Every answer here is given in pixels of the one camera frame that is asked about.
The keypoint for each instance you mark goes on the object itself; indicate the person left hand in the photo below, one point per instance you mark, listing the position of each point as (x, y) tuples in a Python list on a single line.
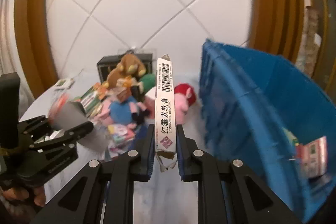
[(22, 194)]

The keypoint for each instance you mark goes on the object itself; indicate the black box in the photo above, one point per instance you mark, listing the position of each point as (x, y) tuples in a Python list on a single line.
[(108, 63)]

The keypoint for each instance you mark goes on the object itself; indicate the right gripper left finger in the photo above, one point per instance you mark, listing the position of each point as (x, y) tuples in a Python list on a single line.
[(102, 192)]

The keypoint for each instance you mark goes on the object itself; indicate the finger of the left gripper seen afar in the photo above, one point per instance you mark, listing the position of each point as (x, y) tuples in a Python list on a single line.
[(78, 132)]

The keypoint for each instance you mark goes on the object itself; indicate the blue plush toy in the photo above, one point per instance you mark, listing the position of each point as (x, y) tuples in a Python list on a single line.
[(121, 113)]

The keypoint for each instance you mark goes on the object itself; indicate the small white green box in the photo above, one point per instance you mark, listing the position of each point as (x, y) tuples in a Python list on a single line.
[(63, 84)]

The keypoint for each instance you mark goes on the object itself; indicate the pink tissue pack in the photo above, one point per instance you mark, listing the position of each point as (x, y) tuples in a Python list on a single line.
[(65, 114)]

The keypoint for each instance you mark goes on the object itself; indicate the green white medicine box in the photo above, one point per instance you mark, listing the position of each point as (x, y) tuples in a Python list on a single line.
[(91, 99)]

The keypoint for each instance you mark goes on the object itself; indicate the blue plastic crate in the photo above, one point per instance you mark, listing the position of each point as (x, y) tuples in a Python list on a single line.
[(250, 101)]

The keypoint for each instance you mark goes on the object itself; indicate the green plush toy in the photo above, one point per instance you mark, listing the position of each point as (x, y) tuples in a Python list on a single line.
[(148, 82)]

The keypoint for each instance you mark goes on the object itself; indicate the white ointment box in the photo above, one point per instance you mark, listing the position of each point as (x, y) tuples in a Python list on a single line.
[(165, 137)]

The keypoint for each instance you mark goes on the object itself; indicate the pink plush pig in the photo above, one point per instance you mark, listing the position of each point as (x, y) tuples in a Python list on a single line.
[(184, 97)]

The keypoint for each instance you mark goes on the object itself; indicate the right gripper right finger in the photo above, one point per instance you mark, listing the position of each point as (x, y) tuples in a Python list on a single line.
[(228, 191)]

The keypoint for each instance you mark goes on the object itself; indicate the brown plush toy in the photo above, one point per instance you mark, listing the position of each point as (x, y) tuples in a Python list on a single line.
[(130, 65)]

